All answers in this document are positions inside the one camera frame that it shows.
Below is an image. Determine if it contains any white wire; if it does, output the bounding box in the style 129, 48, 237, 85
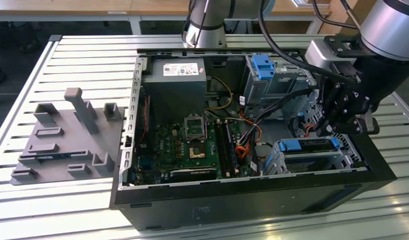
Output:
206, 111, 258, 125

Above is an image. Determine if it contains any black RAM slot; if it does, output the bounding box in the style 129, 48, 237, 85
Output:
214, 119, 233, 176
222, 118, 241, 174

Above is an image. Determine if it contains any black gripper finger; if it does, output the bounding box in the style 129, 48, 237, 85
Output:
334, 92, 381, 136
316, 80, 354, 138

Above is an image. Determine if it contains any black open PC case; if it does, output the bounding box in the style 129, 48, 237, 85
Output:
109, 47, 399, 232

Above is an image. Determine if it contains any black office chair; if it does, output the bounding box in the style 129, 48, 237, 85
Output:
0, 21, 42, 53

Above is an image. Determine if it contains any CPU socket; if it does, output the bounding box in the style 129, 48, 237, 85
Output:
189, 141, 209, 160

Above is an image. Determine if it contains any hard disk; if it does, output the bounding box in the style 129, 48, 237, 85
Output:
277, 138, 341, 154

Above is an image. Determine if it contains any orange wire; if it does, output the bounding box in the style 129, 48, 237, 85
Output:
236, 145, 256, 159

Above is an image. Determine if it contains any blue drive latch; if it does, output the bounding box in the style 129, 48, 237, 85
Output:
252, 54, 277, 81

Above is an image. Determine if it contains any RAM stick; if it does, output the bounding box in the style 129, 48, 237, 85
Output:
226, 122, 242, 166

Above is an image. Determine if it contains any grey parts rack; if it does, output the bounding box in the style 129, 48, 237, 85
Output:
10, 87, 130, 186

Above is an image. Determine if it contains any thick black gripper cable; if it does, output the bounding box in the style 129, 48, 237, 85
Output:
257, 0, 357, 85

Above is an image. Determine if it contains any wooden cabinet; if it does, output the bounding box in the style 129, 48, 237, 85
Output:
320, 0, 362, 37

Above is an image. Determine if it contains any green motherboard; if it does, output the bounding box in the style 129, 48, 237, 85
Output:
134, 109, 258, 186

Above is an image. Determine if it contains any black looped cable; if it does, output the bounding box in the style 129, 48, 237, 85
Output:
312, 0, 362, 29

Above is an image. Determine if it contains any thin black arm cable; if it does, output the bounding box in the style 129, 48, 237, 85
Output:
182, 0, 211, 48

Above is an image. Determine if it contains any silver disk bay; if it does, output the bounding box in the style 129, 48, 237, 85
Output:
266, 138, 369, 175

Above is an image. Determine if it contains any silver optical drive cage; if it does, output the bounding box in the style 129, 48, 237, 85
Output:
244, 53, 321, 106

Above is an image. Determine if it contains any grey round speaker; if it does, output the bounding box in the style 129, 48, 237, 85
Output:
254, 141, 277, 173

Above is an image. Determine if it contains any metal socket cover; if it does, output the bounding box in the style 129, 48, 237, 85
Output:
183, 113, 209, 141

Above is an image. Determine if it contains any black graphics card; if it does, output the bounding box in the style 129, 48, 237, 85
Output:
169, 167, 218, 183

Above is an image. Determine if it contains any black disk wire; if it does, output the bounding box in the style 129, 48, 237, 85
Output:
253, 88, 321, 126

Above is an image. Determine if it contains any grey power supply unit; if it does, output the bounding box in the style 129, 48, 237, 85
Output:
142, 57, 209, 118

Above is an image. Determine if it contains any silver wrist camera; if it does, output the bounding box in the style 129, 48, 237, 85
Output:
306, 39, 342, 74

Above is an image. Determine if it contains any multicoloured wire bundle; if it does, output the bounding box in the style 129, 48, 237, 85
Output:
237, 117, 264, 147

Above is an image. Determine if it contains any wooden desk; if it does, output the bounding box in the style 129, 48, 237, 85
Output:
0, 0, 333, 35

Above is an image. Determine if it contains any yellow wire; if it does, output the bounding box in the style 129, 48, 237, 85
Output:
205, 75, 234, 111

